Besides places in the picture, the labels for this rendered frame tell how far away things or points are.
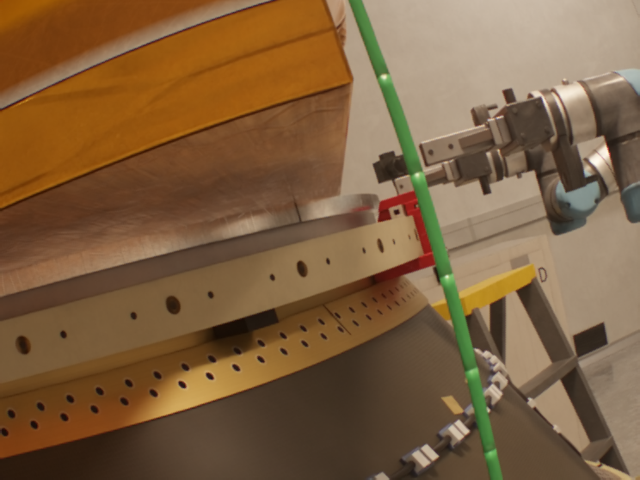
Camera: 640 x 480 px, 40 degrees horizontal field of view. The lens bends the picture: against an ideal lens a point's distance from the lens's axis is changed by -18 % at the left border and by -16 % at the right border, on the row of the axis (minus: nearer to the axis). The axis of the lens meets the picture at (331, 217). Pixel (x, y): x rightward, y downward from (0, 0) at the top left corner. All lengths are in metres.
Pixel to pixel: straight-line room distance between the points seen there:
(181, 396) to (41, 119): 0.41
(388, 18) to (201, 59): 8.52
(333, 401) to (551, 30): 8.41
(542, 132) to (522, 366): 3.70
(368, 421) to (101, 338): 0.29
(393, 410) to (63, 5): 0.61
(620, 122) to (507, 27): 7.94
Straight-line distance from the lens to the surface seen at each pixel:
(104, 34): 0.43
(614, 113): 1.16
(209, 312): 0.79
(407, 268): 1.14
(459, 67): 8.89
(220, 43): 0.41
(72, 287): 0.79
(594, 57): 9.27
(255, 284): 0.83
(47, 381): 0.76
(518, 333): 4.73
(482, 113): 1.64
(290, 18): 0.42
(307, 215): 1.00
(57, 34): 0.43
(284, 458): 0.80
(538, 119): 1.10
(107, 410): 0.75
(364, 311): 1.03
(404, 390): 0.97
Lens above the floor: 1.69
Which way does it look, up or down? 3 degrees up
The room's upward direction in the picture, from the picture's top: 17 degrees counter-clockwise
